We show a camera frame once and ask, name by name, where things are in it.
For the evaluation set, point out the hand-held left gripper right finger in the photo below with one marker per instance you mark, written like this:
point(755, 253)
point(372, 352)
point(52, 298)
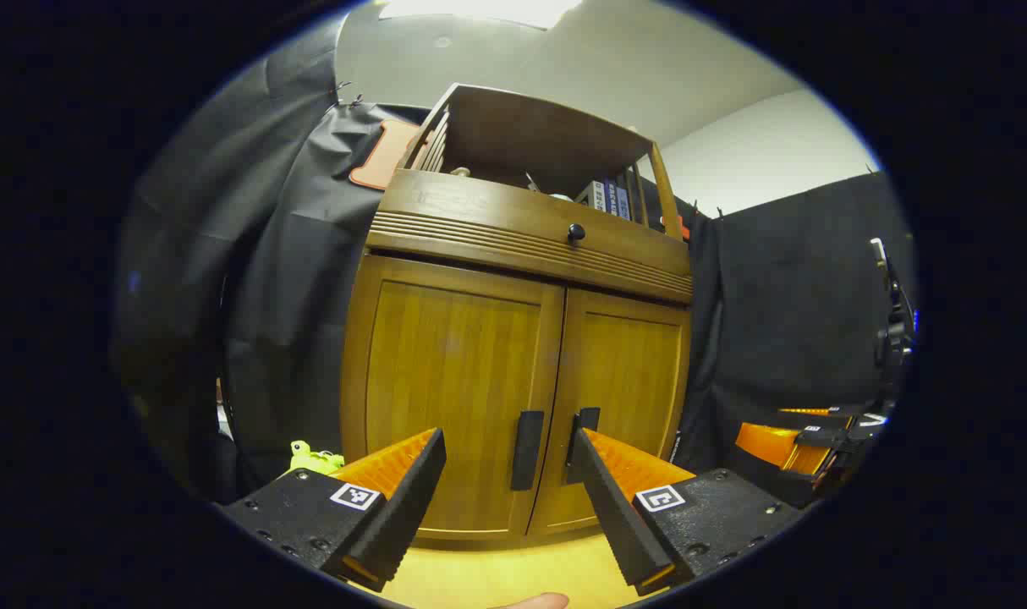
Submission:
point(606, 507)

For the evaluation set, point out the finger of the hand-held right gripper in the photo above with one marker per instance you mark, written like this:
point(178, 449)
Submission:
point(776, 447)
point(843, 416)

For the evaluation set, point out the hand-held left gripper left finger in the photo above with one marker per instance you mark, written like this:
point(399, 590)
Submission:
point(412, 499)

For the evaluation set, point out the wooden cabinet door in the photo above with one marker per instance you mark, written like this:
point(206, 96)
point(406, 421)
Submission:
point(454, 372)
point(632, 372)

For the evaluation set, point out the wooden double-door shoe cabinet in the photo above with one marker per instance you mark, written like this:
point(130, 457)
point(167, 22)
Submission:
point(513, 135)

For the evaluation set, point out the green plush frog toy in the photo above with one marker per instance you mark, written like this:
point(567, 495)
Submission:
point(315, 459)

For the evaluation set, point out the black backdrop cloth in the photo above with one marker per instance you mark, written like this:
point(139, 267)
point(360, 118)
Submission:
point(293, 296)

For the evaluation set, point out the round black drawer knob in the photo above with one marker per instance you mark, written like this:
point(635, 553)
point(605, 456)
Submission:
point(576, 233)

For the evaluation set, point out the ceiling light panel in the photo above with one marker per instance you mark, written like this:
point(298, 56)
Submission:
point(480, 10)

